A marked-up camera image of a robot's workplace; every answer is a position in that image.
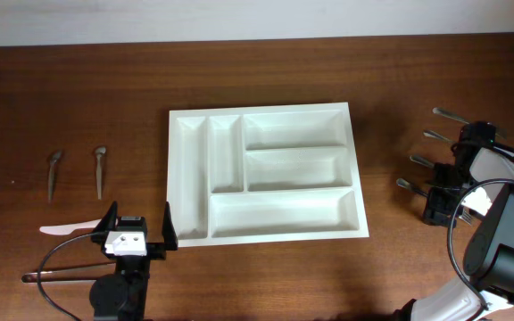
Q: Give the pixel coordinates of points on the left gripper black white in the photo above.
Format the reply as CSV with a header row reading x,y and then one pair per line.
x,y
158,250

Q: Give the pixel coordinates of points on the small teaspoon far left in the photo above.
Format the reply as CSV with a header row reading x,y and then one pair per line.
x,y
51,179

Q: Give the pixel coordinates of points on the metal fork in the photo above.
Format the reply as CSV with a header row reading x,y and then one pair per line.
x,y
451,116
416,190

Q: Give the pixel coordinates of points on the white plastic knife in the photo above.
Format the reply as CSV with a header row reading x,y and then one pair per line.
x,y
68,228

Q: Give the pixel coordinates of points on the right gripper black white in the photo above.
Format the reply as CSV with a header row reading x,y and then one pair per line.
x,y
435,201

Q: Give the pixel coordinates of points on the metal tablespoon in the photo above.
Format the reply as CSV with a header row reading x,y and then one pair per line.
x,y
422,161
432,134

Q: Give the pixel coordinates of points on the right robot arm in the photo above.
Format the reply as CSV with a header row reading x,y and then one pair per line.
x,y
474,199

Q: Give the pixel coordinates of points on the metal tongs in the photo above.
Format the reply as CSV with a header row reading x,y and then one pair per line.
x,y
67,275

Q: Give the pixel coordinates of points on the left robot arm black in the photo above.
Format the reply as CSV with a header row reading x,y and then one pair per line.
x,y
121,295

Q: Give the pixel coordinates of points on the white plastic cutlery tray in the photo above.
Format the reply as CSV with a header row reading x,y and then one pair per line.
x,y
264,174

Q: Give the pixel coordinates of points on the small teaspoon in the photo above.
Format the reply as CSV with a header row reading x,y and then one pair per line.
x,y
99,154
51,179

